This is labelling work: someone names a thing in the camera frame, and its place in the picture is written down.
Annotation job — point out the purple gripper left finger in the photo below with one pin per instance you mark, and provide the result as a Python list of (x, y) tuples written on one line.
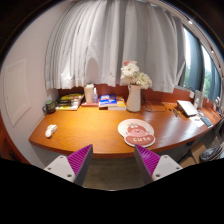
[(73, 167)]

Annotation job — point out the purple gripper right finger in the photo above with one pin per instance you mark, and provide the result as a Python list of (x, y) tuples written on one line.
[(152, 166)]

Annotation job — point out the pink cartoon mouse pad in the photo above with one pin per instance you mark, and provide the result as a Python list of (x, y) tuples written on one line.
[(137, 132)]

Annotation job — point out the white computer mouse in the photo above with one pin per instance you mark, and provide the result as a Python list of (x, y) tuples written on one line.
[(51, 129)]

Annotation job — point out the cardboard box under desk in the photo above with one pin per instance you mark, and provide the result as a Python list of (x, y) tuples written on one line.
[(193, 156)]

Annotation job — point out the stack of yellow books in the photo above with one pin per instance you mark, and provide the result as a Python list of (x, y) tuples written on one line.
[(70, 102)]

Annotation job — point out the dark green mug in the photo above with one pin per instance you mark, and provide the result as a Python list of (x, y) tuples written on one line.
[(49, 107)]

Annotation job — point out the white ceramic vase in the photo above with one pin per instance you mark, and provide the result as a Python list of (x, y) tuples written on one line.
[(134, 98)]

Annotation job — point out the white laptop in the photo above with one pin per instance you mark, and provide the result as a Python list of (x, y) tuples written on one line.
[(187, 107)]

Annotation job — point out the black smartphone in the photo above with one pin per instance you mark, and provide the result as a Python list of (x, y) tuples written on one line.
[(206, 121)]

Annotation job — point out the yellow white book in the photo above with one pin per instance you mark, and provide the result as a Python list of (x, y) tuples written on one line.
[(121, 105)]

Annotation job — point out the blue book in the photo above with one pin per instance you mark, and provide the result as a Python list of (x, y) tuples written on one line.
[(107, 100)]

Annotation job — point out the small clear sanitizer bottle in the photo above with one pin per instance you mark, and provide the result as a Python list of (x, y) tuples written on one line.
[(95, 95)]

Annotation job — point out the white tissue container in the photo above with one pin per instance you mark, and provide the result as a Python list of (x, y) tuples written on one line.
[(88, 92)]

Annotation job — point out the white flower bouquet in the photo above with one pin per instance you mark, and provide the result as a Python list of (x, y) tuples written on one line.
[(131, 75)]

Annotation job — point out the white curtain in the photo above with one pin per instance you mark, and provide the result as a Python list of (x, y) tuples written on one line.
[(93, 38)]

